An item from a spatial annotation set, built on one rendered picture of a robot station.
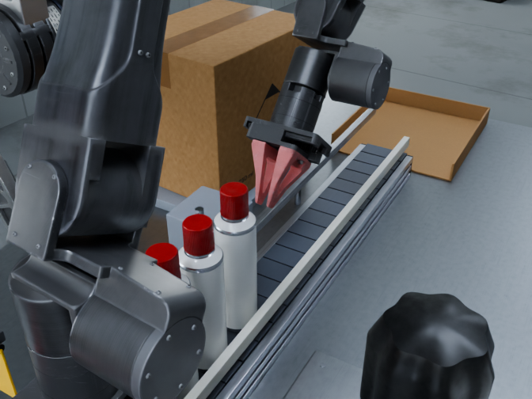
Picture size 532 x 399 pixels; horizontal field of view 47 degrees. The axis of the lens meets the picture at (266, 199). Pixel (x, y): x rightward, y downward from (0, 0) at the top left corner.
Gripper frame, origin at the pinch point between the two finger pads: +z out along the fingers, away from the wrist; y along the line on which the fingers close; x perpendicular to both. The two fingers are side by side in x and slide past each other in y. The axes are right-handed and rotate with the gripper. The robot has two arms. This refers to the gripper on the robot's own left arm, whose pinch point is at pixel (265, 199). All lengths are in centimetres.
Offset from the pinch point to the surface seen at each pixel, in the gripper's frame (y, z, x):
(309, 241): -0.3, 2.8, 20.8
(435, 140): 4, -28, 63
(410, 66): -80, -133, 312
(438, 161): 8, -22, 57
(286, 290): 3.8, 10.3, 7.4
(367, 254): 6.8, 1.6, 29.8
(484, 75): -34, -138, 317
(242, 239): 1.4, 5.7, -5.4
